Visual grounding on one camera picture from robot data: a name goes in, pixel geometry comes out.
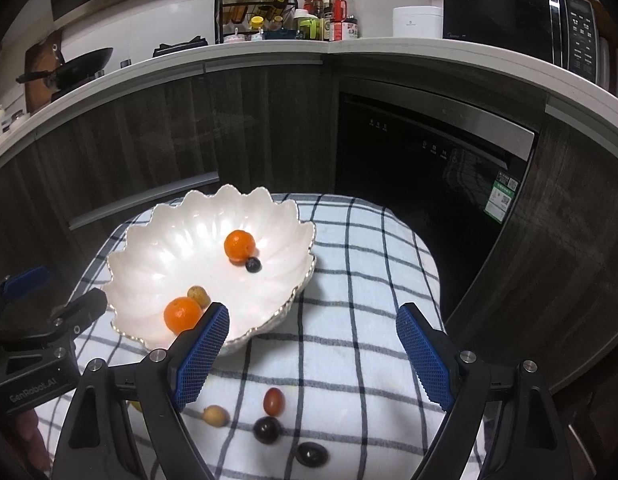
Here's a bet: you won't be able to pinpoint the white scalloped bowl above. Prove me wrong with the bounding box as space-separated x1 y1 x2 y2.
102 185 317 357

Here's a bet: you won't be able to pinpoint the dark purple plum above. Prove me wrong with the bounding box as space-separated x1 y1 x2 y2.
296 441 329 468
252 416 281 445

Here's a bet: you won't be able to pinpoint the white rice cooker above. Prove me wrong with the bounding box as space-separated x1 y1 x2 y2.
393 6 444 39

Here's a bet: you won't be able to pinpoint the black wire spice rack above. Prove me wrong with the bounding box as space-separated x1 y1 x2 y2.
214 0 297 45

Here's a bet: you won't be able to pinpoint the red cherry tomato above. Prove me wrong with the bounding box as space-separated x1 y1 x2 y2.
262 387 285 417

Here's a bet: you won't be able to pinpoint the green label sticker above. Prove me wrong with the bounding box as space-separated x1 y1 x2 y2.
484 170 518 221

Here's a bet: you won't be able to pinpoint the group of condiment bottles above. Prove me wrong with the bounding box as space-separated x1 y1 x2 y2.
219 0 360 43

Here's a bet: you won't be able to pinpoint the black microwave oven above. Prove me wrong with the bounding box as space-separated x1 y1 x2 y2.
442 0 602 86

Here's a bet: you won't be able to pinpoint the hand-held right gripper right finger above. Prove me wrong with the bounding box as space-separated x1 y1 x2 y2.
395 301 574 480

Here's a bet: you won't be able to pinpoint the black stove grate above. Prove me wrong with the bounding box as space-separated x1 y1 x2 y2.
153 35 209 58

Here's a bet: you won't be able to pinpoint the person's left hand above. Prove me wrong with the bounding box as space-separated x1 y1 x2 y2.
14 406 53 469

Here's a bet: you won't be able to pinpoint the orange tangerine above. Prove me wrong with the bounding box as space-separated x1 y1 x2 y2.
224 230 256 263
163 297 204 336

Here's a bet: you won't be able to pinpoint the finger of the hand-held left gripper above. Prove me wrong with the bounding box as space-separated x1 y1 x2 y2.
0 266 52 313
48 287 109 337

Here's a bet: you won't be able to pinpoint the black dishwasher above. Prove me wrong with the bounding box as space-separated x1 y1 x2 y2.
334 91 540 321

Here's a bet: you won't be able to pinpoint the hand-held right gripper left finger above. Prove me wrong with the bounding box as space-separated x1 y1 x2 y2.
52 301 231 480

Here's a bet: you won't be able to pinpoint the blue checked cloth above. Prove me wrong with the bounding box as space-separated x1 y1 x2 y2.
36 192 484 480

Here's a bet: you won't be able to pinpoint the wooden cutting board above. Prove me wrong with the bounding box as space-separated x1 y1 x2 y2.
24 30 65 113

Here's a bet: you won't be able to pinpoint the black wok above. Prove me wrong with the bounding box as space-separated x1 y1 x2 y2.
16 47 114 93

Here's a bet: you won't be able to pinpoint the dark wood kitchen cabinets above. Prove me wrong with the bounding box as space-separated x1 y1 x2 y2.
0 52 618 396

